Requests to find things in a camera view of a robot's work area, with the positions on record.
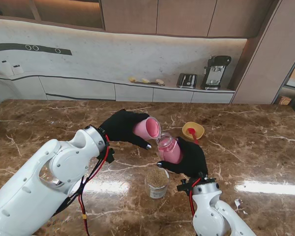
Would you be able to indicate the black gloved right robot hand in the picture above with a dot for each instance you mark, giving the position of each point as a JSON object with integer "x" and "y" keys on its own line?
{"x": 191, "y": 159}

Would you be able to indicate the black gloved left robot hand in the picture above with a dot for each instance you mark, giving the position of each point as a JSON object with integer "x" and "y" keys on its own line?
{"x": 120, "y": 127}

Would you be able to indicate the clear airtight container white lid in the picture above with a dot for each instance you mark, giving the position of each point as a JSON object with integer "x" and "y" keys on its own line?
{"x": 170, "y": 150}

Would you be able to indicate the red plastic scoop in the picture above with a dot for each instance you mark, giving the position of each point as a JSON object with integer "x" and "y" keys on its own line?
{"x": 194, "y": 136}

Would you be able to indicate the pink plastic measuring cup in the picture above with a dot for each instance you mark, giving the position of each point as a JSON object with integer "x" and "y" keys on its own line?
{"x": 145, "y": 127}

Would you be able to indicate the yellow plastic bowl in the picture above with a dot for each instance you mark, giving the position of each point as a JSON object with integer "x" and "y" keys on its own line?
{"x": 197, "y": 127}

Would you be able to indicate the clear grain jar with label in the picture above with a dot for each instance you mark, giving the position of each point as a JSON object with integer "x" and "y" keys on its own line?
{"x": 156, "y": 183}

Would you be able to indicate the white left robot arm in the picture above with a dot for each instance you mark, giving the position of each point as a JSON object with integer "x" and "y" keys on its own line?
{"x": 39, "y": 184}

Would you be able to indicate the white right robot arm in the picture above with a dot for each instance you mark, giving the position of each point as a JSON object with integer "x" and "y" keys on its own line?
{"x": 211, "y": 211}

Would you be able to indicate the white counter with drawers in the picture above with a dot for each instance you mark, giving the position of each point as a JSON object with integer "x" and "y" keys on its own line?
{"x": 88, "y": 89}

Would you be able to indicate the yellow fruit piece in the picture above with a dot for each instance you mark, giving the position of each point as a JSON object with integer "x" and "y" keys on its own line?
{"x": 132, "y": 79}
{"x": 145, "y": 80}
{"x": 159, "y": 81}

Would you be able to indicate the dark serving board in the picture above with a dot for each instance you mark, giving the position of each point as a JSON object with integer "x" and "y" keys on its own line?
{"x": 150, "y": 83}

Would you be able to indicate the black silver toaster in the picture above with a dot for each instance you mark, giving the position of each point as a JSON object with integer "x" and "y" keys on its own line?
{"x": 186, "y": 81}

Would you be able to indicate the black espresso machine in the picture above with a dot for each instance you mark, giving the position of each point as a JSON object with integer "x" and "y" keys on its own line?
{"x": 216, "y": 71}

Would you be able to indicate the orange printed box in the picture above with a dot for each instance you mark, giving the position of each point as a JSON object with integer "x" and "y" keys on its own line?
{"x": 284, "y": 100}

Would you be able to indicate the brown tall cabinet panel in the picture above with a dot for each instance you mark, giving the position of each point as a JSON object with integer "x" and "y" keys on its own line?
{"x": 258, "y": 68}

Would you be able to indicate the short white bottle black cap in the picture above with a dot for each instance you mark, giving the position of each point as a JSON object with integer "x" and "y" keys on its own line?
{"x": 17, "y": 70}

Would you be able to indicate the tall white bottle black cap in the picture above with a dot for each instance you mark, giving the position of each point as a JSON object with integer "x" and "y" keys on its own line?
{"x": 6, "y": 68}

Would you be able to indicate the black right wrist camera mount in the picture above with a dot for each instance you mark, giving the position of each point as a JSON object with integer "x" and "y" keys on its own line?
{"x": 184, "y": 186}

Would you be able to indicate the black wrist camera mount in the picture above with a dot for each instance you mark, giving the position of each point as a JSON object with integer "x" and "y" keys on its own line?
{"x": 184, "y": 186}
{"x": 108, "y": 153}

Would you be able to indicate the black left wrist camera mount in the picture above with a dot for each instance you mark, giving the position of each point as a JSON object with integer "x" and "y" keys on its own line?
{"x": 108, "y": 153}

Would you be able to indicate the brown wooden wall cabinets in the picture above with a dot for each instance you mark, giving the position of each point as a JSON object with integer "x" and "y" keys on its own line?
{"x": 182, "y": 17}

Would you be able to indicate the black wall panel with rings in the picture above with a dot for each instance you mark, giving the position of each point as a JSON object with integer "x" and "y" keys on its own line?
{"x": 14, "y": 47}

